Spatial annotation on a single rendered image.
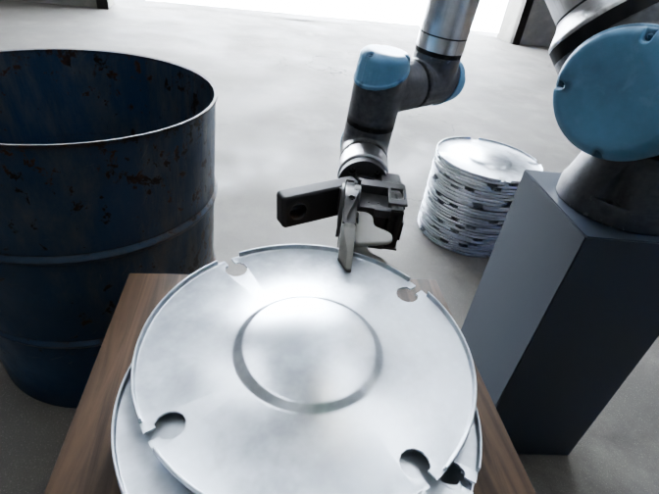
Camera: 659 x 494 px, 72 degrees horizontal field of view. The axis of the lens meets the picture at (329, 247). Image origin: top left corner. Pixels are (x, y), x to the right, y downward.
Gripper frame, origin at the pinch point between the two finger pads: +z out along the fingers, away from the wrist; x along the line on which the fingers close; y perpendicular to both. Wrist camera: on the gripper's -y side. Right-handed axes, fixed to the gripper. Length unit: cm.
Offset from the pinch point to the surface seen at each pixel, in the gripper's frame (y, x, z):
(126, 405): -15.6, 1.0, 19.2
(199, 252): -22.2, 16.4, -18.4
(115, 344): -21.0, 5.1, 10.6
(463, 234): 35, 37, -65
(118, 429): -15.3, 0.9, 21.3
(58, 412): -42, 41, -2
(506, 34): 148, 54, -458
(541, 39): 184, 54, -459
